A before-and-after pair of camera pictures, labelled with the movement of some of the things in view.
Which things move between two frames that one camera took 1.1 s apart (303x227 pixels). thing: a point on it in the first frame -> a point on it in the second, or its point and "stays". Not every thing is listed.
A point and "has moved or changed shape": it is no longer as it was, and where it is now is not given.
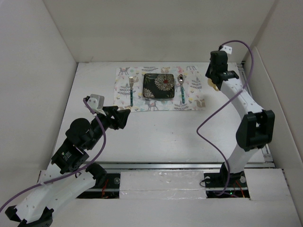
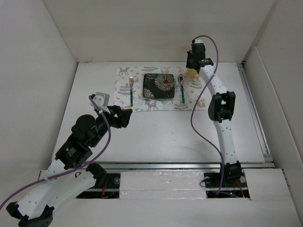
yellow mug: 211,83 has moved or changed shape
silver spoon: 181,79 stays
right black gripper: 208,73 -> 188,64
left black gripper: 121,116 stays
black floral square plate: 158,85 stays
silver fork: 131,80 stays
